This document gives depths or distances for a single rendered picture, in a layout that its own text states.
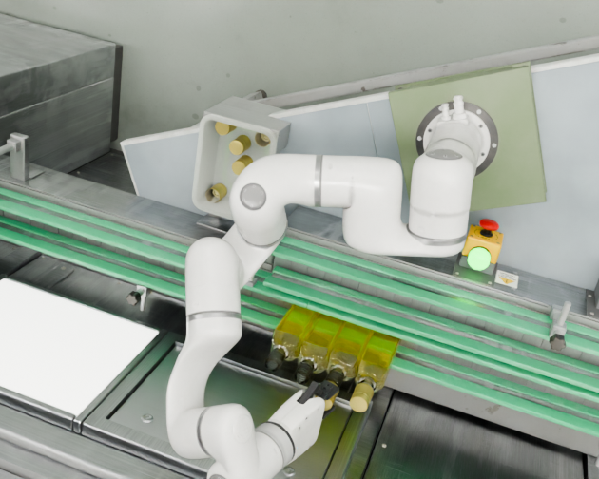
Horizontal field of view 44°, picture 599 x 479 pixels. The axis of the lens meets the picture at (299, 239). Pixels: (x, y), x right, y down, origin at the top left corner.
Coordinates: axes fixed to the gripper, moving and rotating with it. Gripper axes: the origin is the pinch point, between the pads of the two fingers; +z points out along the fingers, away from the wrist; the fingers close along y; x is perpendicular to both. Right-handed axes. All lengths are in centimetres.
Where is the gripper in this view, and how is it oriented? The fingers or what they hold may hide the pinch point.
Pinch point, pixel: (324, 399)
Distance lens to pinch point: 133.1
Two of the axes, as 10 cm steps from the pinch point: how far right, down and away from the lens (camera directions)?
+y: 1.7, -8.8, -4.5
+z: 5.5, -2.9, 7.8
